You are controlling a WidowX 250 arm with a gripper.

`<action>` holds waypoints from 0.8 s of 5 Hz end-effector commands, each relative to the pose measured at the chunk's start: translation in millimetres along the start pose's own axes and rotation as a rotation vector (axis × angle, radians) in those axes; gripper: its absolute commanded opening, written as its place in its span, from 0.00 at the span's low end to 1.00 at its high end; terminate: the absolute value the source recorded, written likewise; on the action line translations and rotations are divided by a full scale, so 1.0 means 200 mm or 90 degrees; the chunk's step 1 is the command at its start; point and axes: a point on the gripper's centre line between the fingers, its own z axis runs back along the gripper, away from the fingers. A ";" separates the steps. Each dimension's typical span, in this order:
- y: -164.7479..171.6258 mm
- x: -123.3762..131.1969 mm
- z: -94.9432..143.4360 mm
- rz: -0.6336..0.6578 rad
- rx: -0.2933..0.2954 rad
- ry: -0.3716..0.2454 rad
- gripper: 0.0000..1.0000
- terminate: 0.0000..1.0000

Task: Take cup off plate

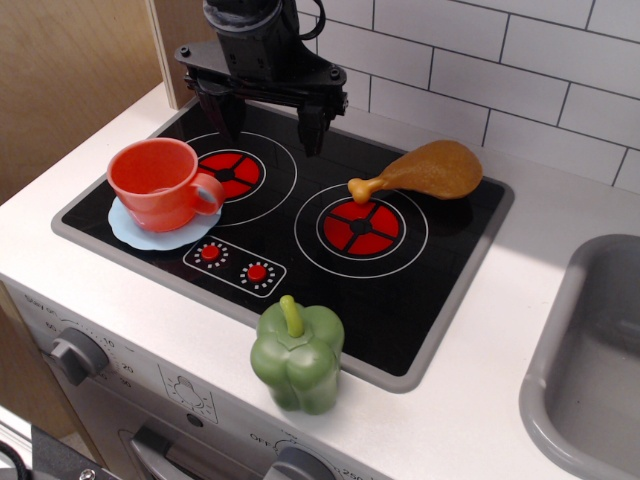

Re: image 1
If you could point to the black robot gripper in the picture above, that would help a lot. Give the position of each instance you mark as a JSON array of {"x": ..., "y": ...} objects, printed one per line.
[{"x": 261, "y": 54}]

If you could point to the red plastic cup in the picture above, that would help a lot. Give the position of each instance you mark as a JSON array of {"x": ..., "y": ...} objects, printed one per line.
[{"x": 159, "y": 183}]

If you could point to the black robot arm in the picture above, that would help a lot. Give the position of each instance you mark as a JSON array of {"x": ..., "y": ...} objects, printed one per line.
[{"x": 259, "y": 54}]

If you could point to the light blue plastic plate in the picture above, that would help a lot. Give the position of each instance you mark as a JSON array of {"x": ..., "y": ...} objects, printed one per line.
[{"x": 128, "y": 231}]

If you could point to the brown toy chicken drumstick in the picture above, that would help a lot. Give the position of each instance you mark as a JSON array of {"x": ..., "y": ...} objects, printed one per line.
[{"x": 443, "y": 169}]

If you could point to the black toy stove top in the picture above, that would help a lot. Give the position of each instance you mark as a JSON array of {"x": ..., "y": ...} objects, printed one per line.
[{"x": 395, "y": 270}]

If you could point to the wooden side panel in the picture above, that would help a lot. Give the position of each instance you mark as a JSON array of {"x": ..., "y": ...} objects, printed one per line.
[{"x": 70, "y": 67}]

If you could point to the green toy bell pepper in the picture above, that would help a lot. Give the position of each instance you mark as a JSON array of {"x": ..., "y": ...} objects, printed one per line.
[{"x": 297, "y": 355}]

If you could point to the grey timer knob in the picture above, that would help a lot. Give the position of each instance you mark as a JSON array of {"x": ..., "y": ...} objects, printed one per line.
[{"x": 78, "y": 356}]

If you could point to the grey oven knob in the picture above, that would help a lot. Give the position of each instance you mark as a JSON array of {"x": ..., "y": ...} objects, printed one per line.
[{"x": 296, "y": 464}]

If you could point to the grey toy sink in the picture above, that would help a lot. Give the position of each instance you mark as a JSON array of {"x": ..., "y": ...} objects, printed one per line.
[{"x": 579, "y": 400}]

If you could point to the grey oven door handle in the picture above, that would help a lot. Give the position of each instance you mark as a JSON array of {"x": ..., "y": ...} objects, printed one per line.
[{"x": 151, "y": 450}]

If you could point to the black metal bracket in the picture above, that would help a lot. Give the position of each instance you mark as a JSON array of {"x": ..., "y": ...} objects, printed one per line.
[{"x": 38, "y": 455}]

